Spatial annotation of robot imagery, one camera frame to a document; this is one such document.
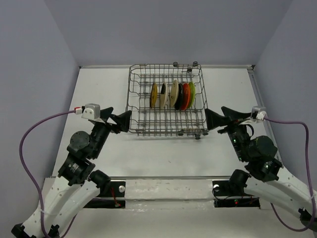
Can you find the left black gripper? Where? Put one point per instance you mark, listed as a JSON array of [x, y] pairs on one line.
[[123, 119]]

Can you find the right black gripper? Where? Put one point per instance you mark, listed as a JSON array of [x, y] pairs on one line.
[[213, 119]]

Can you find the lime green plate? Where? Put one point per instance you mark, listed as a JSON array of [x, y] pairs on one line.
[[192, 94]]

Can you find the orange plate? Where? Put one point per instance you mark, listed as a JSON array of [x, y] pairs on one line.
[[186, 96]]

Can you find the yellow brown patterned plate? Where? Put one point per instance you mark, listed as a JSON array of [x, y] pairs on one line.
[[153, 96]]

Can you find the beige floral plate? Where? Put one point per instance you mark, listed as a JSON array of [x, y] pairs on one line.
[[174, 93]]

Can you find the cream plate with black patch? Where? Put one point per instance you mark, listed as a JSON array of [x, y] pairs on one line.
[[163, 95]]

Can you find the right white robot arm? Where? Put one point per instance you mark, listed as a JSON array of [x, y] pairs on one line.
[[265, 176]]

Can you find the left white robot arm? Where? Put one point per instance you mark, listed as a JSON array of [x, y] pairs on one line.
[[77, 182]]

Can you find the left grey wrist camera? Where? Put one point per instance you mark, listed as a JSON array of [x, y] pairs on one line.
[[91, 112]]

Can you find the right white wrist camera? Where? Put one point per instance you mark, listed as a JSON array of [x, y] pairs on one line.
[[258, 114]]

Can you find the grey wire dish rack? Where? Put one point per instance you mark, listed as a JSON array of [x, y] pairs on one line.
[[167, 121]]

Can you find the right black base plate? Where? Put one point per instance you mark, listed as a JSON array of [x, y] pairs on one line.
[[226, 195]]

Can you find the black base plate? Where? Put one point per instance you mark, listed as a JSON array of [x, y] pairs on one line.
[[226, 195], [113, 198]]

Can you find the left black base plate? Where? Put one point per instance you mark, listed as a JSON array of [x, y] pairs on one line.
[[113, 198]]

